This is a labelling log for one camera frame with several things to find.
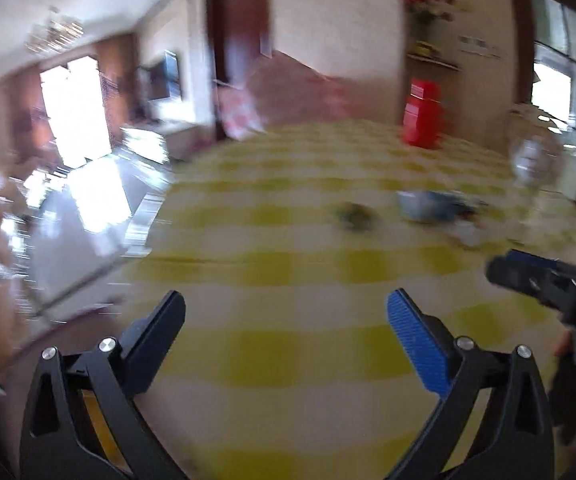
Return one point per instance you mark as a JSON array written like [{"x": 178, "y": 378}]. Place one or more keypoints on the wooden wall shelf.
[{"x": 422, "y": 51}]

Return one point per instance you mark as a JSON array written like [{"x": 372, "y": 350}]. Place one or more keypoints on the white floral teapot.
[{"x": 534, "y": 147}]

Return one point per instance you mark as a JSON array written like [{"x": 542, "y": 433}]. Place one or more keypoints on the yellow checkered tablecloth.
[{"x": 286, "y": 366}]

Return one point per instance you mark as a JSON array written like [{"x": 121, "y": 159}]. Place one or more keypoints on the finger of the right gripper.
[
  {"x": 517, "y": 256},
  {"x": 527, "y": 280}
]

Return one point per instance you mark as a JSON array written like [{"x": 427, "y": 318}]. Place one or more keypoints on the white tv cabinet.
[{"x": 163, "y": 142}]

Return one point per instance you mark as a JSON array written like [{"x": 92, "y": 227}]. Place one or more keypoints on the blue white snack bag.
[{"x": 425, "y": 206}]

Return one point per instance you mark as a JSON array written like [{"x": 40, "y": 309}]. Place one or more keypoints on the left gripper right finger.
[{"x": 514, "y": 440}]

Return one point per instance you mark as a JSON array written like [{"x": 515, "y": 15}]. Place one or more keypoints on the wall television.
[{"x": 162, "y": 78}]

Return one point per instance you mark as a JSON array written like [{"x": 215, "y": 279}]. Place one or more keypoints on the pink checkered chair cover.
[{"x": 278, "y": 90}]

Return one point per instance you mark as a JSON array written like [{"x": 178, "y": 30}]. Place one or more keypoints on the green snack packet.
[{"x": 356, "y": 217}]

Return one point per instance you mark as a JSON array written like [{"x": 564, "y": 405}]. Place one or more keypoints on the crystal chandelier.
[{"x": 57, "y": 33}]

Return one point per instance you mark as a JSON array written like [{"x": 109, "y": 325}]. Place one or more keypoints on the red thermos jug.
[{"x": 423, "y": 114}]

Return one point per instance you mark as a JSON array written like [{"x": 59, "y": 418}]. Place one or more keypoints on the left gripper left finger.
[{"x": 58, "y": 439}]

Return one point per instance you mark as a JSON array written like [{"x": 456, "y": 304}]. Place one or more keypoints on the red flower bouquet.
[{"x": 426, "y": 12}]

